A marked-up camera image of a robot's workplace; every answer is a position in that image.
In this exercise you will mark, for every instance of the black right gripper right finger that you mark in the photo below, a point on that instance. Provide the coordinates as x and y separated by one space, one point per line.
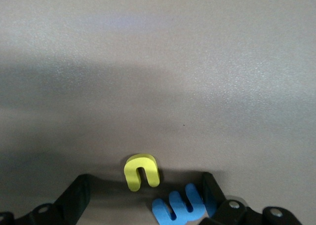
237 215

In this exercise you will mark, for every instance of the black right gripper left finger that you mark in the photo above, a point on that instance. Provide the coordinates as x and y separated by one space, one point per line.
69 200

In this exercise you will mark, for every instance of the blue three-armed foam letter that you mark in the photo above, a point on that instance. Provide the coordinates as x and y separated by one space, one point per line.
160 212

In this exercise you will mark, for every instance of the yellow foam letter u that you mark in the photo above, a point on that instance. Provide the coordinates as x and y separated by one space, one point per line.
138 165

